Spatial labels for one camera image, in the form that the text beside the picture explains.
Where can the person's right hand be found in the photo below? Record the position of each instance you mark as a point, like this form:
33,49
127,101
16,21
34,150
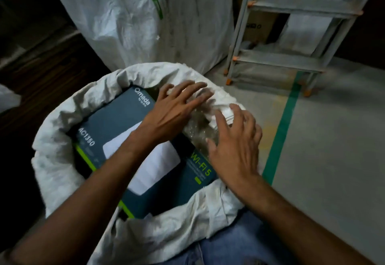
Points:
237,153

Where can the person's left hand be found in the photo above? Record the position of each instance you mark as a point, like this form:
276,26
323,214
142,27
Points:
168,117

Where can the clear bubble wrap packet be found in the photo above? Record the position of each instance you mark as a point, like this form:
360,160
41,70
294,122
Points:
201,132

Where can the dark box white label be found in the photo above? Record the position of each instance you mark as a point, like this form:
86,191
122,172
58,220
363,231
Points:
114,117

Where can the white woven sack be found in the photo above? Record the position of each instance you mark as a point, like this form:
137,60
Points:
54,168

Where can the person's left forearm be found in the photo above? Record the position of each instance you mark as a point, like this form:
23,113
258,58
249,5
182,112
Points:
81,207

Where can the person's right forearm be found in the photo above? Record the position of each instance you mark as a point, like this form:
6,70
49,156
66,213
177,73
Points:
300,231

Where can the person's right leg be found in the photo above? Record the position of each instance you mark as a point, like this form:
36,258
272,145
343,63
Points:
234,243

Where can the large white sack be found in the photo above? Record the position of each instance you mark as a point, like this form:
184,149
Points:
9,99

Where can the tall white sack green mark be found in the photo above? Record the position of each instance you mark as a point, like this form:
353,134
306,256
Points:
120,18

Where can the dark wooden panel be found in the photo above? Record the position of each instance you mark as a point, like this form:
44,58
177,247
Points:
45,72

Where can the stacked cardboard boxes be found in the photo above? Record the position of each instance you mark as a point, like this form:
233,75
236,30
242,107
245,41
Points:
261,24

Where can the aluminium step ladder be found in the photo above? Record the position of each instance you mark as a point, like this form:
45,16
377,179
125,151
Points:
300,5

